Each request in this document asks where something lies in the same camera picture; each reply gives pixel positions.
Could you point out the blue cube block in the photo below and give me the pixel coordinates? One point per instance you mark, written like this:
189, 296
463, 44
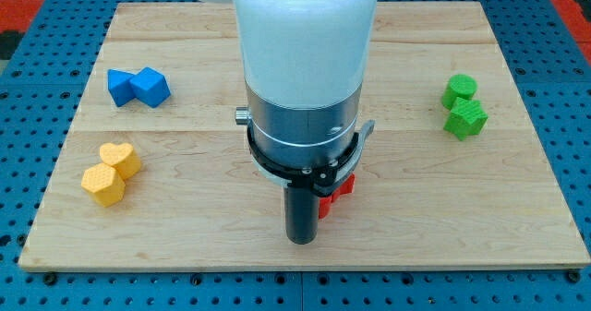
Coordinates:
150, 87

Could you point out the green cylinder block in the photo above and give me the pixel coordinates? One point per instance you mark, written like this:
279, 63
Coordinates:
458, 86

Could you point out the red block behind pointer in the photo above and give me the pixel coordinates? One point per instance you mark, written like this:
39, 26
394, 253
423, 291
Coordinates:
325, 204

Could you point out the blue triangular block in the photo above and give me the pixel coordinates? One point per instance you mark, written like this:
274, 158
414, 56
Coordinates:
119, 87

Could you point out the yellow heart block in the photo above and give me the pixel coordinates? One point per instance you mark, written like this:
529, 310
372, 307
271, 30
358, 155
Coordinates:
122, 157

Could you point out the red star block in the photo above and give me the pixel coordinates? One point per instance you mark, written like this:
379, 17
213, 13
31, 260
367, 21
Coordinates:
347, 187

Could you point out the green star block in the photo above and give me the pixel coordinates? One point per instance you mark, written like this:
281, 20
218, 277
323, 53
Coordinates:
466, 118

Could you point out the light wooden board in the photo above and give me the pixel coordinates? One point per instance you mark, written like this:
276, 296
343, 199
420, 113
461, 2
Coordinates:
423, 199

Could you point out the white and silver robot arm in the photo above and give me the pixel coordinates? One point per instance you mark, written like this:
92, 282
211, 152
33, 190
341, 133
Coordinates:
304, 63

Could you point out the yellow hexagon block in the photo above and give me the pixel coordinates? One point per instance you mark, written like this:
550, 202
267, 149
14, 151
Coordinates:
103, 184

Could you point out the black cylindrical pointer tool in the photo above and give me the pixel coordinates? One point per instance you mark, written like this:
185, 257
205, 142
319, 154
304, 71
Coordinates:
301, 208

